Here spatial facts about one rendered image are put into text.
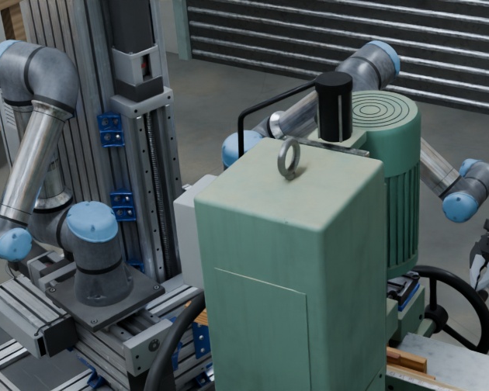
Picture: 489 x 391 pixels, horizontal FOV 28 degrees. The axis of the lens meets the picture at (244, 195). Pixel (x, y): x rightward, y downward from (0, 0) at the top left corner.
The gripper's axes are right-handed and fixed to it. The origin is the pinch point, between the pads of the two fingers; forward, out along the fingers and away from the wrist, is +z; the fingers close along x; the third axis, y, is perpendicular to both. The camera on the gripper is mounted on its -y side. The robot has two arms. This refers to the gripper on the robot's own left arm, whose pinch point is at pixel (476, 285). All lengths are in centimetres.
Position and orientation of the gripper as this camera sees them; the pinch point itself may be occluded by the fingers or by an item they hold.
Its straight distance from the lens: 233.5
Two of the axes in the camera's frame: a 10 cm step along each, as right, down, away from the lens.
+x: -8.4, -2.7, 4.7
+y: 2.8, 5.2, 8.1
